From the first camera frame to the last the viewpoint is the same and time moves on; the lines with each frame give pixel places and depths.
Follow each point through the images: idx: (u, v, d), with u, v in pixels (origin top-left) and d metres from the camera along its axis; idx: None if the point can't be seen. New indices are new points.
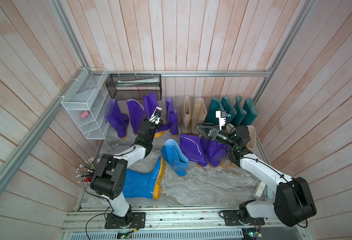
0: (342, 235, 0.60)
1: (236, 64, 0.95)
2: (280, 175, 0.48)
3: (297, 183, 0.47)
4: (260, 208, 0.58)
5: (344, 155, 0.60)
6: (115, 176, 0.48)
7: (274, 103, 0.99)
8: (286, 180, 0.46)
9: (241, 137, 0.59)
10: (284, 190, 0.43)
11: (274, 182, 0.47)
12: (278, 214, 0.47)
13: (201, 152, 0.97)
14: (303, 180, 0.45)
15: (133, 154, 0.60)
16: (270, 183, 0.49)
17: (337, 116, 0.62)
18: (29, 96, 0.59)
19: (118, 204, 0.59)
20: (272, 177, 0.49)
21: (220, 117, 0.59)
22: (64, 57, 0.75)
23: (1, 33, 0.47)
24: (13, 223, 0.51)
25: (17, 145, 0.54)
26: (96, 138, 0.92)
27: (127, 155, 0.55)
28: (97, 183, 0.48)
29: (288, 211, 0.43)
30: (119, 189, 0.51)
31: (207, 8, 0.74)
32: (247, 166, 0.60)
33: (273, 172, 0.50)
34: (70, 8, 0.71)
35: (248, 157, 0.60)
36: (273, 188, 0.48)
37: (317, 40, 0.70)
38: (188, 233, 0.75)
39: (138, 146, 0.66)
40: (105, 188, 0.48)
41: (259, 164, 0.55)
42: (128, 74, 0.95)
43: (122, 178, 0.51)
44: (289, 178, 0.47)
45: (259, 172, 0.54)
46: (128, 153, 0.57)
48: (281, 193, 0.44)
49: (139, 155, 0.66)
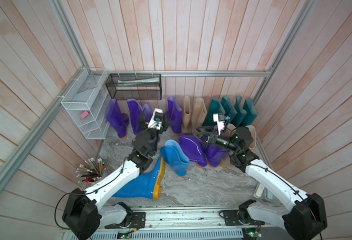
0: (343, 235, 0.60)
1: (236, 64, 0.95)
2: (295, 191, 0.45)
3: (312, 200, 0.44)
4: (265, 217, 0.58)
5: (344, 155, 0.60)
6: (80, 222, 0.40)
7: (273, 103, 1.00)
8: (301, 198, 0.43)
9: (244, 138, 0.55)
10: (301, 211, 0.40)
11: (289, 199, 0.43)
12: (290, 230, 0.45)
13: (201, 152, 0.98)
14: (318, 197, 0.42)
15: (115, 185, 0.48)
16: (282, 199, 0.46)
17: (338, 116, 0.61)
18: (29, 96, 0.59)
19: (107, 220, 0.56)
20: (286, 193, 0.45)
21: (218, 121, 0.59)
22: (64, 57, 0.76)
23: (1, 32, 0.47)
24: (14, 222, 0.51)
25: (17, 145, 0.54)
26: (96, 138, 0.92)
27: (105, 190, 0.45)
28: (67, 221, 0.43)
29: (303, 229, 0.41)
30: (91, 229, 0.45)
31: (207, 8, 0.74)
32: (253, 174, 0.55)
33: (286, 186, 0.46)
34: (69, 8, 0.71)
35: (256, 164, 0.55)
36: (286, 204, 0.45)
37: (317, 40, 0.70)
38: (188, 233, 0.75)
39: (128, 169, 0.53)
40: (74, 230, 0.41)
41: (268, 173, 0.51)
42: (128, 74, 0.95)
43: (96, 218, 0.44)
44: (304, 194, 0.44)
45: (269, 184, 0.50)
46: (105, 187, 0.46)
48: (297, 212, 0.41)
49: (132, 178, 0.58)
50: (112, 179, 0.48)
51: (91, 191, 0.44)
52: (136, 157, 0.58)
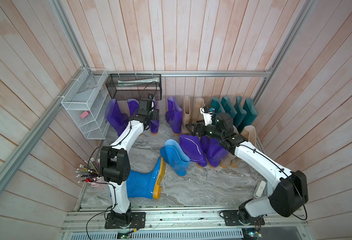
0: (343, 235, 0.60)
1: (236, 64, 0.95)
2: (280, 169, 0.47)
3: (295, 176, 0.46)
4: (257, 207, 0.60)
5: (343, 155, 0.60)
6: (119, 167, 0.51)
7: (273, 104, 1.00)
8: (286, 176, 0.45)
9: (223, 119, 0.60)
10: (285, 187, 0.42)
11: (274, 177, 0.46)
12: (273, 205, 0.48)
13: (201, 152, 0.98)
14: (301, 174, 0.44)
15: (132, 135, 0.60)
16: (268, 177, 0.48)
17: (337, 116, 0.62)
18: (29, 96, 0.59)
19: (121, 195, 0.61)
20: (271, 171, 0.47)
21: (204, 113, 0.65)
22: (64, 57, 0.75)
23: (1, 33, 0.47)
24: (13, 223, 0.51)
25: (17, 145, 0.54)
26: (96, 138, 0.92)
27: (126, 141, 0.56)
28: (106, 173, 0.53)
29: (286, 204, 0.43)
30: (127, 174, 0.57)
31: (207, 8, 0.74)
32: (242, 155, 0.56)
33: (272, 165, 0.48)
34: (70, 8, 0.71)
35: (246, 146, 0.56)
36: (272, 183, 0.47)
37: (317, 40, 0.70)
38: (188, 233, 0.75)
39: (135, 123, 0.63)
40: (114, 176, 0.53)
41: (256, 153, 0.53)
42: (128, 74, 0.95)
43: (128, 162, 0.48)
44: (289, 172, 0.46)
45: (257, 163, 0.51)
46: (126, 138, 0.56)
48: (281, 188, 0.43)
49: (138, 132, 0.65)
50: (126, 134, 0.58)
51: (115, 144, 0.54)
52: (138, 116, 0.67)
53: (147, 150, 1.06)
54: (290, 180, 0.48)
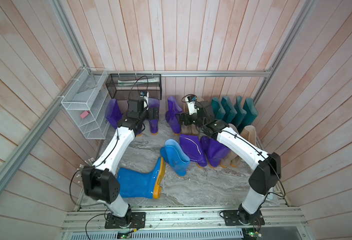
0: (343, 236, 0.59)
1: (236, 64, 0.95)
2: (258, 152, 0.50)
3: (272, 158, 0.48)
4: (251, 201, 0.61)
5: (343, 155, 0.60)
6: (104, 189, 0.45)
7: (273, 104, 1.00)
8: (264, 157, 0.49)
9: (203, 107, 0.61)
10: (263, 168, 0.46)
11: (253, 160, 0.49)
12: (252, 185, 0.53)
13: (201, 152, 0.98)
14: (277, 155, 0.49)
15: (118, 150, 0.51)
16: (248, 160, 0.52)
17: (337, 116, 0.62)
18: (29, 96, 0.59)
19: (116, 205, 0.58)
20: (251, 155, 0.50)
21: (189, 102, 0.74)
22: (64, 57, 0.75)
23: (1, 32, 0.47)
24: (14, 222, 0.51)
25: (17, 145, 0.54)
26: (96, 138, 0.92)
27: (111, 157, 0.48)
28: (92, 194, 0.48)
29: (263, 183, 0.47)
30: (115, 193, 0.50)
31: (207, 8, 0.74)
32: (224, 141, 0.58)
33: (251, 149, 0.51)
34: (70, 8, 0.71)
35: (227, 132, 0.58)
36: (251, 165, 0.51)
37: (317, 40, 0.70)
38: (188, 233, 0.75)
39: (121, 136, 0.53)
40: (101, 197, 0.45)
41: (237, 139, 0.55)
42: (128, 74, 0.95)
43: (115, 182, 0.49)
44: (266, 154, 0.50)
45: (237, 147, 0.54)
46: (111, 154, 0.48)
48: (259, 170, 0.46)
49: (126, 144, 0.56)
50: (111, 149, 0.49)
51: (99, 163, 0.46)
52: (127, 121, 0.58)
53: (147, 150, 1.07)
54: (267, 162, 0.52)
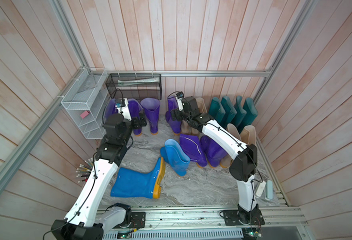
0: (343, 235, 0.60)
1: (236, 64, 0.95)
2: (238, 143, 0.55)
3: (249, 149, 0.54)
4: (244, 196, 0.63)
5: (343, 155, 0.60)
6: None
7: (273, 103, 1.00)
8: (242, 148, 0.54)
9: (187, 101, 0.65)
10: (242, 158, 0.51)
11: (233, 150, 0.54)
12: (232, 173, 0.59)
13: (201, 152, 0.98)
14: (254, 147, 0.54)
15: (96, 190, 0.43)
16: (229, 150, 0.56)
17: (337, 116, 0.62)
18: (29, 96, 0.59)
19: (110, 224, 0.56)
20: (231, 146, 0.55)
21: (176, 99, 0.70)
22: (64, 57, 0.75)
23: (1, 32, 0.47)
24: (14, 222, 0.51)
25: (17, 145, 0.54)
26: (96, 138, 0.92)
27: (87, 205, 0.40)
28: None
29: (241, 171, 0.53)
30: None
31: (207, 8, 0.74)
32: (208, 133, 0.62)
33: (232, 141, 0.56)
34: (70, 8, 0.71)
35: (212, 124, 0.62)
36: (231, 155, 0.56)
37: (317, 40, 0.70)
38: (187, 233, 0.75)
39: (100, 171, 0.45)
40: None
41: (220, 131, 0.59)
42: (128, 74, 0.95)
43: (95, 230, 0.42)
44: (244, 145, 0.55)
45: (220, 139, 0.58)
46: (87, 201, 0.40)
48: (238, 160, 0.51)
49: (107, 180, 0.47)
50: (88, 192, 0.42)
51: (73, 214, 0.39)
52: (106, 150, 0.49)
53: (147, 150, 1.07)
54: (245, 152, 0.58)
